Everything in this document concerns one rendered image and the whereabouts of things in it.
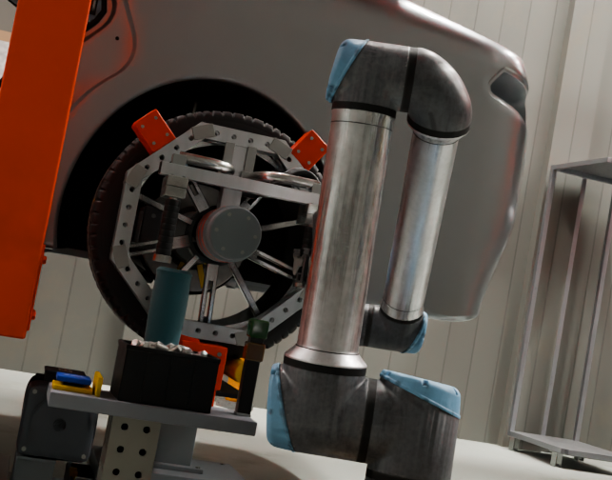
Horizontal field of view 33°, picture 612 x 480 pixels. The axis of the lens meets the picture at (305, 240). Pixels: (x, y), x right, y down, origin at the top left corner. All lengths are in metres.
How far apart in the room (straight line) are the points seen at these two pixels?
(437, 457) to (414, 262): 0.41
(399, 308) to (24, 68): 1.02
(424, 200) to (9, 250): 0.98
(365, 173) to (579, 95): 5.98
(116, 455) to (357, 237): 0.73
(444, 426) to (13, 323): 1.06
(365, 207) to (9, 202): 0.94
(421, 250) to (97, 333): 4.88
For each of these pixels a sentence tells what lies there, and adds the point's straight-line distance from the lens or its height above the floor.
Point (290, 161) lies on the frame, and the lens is 2.67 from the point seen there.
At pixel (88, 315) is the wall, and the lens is 6.73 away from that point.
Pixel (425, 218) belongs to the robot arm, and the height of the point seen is 0.91.
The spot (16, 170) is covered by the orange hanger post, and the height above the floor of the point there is 0.89.
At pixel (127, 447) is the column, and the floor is 0.36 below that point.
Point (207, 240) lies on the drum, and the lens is 2.51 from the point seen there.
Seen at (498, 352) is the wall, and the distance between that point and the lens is 7.46.
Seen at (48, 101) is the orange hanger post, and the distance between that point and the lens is 2.45.
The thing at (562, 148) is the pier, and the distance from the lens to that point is 7.61.
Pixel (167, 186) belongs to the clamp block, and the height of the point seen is 0.92.
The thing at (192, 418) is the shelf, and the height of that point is 0.44.
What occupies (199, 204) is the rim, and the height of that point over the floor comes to 0.92.
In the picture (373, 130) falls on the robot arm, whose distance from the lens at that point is 1.81.
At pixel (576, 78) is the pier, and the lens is 7.74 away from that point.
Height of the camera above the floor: 0.70
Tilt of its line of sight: 4 degrees up
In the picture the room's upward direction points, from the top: 10 degrees clockwise
